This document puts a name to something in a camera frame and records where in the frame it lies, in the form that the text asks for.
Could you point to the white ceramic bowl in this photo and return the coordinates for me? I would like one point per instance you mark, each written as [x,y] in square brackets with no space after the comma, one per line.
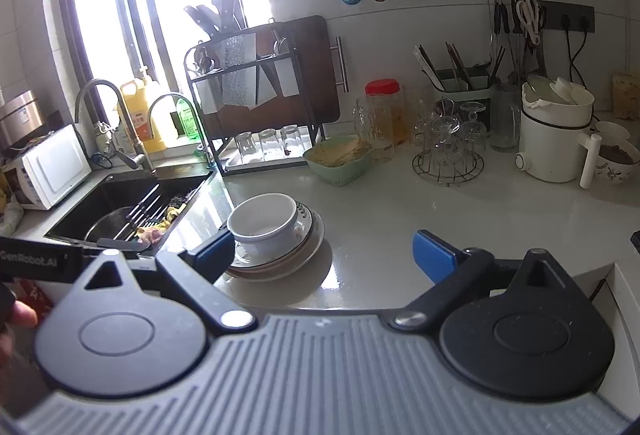
[260,215]

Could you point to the black dish rack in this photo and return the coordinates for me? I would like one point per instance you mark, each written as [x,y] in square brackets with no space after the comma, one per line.
[300,105]

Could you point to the steel bowl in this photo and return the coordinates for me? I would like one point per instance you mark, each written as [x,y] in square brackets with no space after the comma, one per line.
[107,227]

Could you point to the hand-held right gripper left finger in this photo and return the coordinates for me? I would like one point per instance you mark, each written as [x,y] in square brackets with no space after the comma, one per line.
[215,251]

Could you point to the red flower print plate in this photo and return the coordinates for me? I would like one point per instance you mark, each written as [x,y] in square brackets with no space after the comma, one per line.
[295,268]

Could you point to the black wall outlet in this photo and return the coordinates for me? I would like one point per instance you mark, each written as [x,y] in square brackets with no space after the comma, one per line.
[570,17]

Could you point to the yellow detergent jug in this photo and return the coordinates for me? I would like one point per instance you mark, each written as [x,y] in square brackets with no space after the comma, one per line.
[140,115]

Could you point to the person's left hand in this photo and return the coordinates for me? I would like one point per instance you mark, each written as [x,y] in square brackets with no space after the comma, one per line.
[25,315]

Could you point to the roll-up drain rack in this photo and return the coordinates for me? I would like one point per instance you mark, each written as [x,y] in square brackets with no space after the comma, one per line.
[150,205]

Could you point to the white cutlery holder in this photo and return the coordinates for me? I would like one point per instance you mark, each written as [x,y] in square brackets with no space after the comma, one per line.
[206,96]
[286,77]

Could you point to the green dish soap bottle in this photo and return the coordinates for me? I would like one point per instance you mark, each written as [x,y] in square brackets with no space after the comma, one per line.
[187,120]

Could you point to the steel wool scourer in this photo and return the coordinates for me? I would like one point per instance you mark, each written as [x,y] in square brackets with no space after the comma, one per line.
[177,202]

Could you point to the grey patterned cloth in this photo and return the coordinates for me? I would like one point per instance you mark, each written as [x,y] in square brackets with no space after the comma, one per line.
[239,70]

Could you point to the floral ceramic bowl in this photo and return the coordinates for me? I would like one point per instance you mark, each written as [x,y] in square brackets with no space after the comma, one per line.
[617,160]

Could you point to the yellow cloth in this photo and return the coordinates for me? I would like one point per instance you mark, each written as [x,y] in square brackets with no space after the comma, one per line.
[170,215]

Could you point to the white drip tray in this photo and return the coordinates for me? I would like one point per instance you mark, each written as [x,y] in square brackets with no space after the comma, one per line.
[250,167]

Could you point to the black kitchen sink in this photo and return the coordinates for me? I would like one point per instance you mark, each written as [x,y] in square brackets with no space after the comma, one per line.
[115,195]

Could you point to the glass pitcher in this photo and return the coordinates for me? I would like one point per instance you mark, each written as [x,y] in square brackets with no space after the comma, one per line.
[505,120]

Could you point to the small steel faucet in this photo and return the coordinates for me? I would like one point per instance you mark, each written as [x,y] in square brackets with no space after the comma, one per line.
[200,135]

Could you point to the glass jar red lid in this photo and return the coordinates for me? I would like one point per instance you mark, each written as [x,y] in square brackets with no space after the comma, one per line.
[384,115]

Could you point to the chopstick holder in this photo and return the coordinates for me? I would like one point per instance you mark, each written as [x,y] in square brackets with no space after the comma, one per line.
[460,82]

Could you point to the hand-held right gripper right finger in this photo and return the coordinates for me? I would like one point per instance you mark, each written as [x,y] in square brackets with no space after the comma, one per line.
[434,255]

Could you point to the steel rice cooker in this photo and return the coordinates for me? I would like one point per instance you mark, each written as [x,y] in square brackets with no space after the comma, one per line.
[20,115]

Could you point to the hanging kitchen utensils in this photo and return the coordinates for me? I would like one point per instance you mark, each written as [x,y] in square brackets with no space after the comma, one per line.
[520,25]

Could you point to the white microwave oven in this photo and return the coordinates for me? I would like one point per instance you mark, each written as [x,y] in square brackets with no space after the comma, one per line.
[55,170]

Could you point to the pink scrubber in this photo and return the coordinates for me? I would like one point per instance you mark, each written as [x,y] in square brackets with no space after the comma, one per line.
[152,235]

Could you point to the yellow sponge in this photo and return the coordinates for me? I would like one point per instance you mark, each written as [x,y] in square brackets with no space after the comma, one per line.
[627,95]

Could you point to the tall steel faucet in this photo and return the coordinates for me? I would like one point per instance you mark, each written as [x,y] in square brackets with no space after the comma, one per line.
[131,135]

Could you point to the clear drinking glass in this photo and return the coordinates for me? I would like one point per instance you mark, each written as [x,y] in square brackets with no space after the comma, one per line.
[270,145]
[246,147]
[292,140]

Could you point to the green basket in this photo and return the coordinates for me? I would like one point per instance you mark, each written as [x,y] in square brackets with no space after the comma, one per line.
[340,165]

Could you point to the brown cutting board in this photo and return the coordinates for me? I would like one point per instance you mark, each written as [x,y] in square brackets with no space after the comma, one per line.
[315,75]

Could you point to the white electric cooker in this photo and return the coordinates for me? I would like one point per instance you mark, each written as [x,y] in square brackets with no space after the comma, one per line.
[550,140]

